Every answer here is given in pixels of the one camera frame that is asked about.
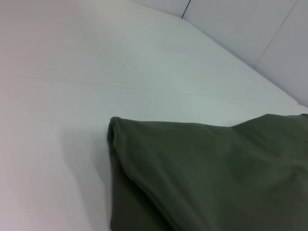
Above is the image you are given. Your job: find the dark green t-shirt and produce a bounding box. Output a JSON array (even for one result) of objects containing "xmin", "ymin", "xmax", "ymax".
[{"xmin": 106, "ymin": 113, "xmax": 308, "ymax": 231}]

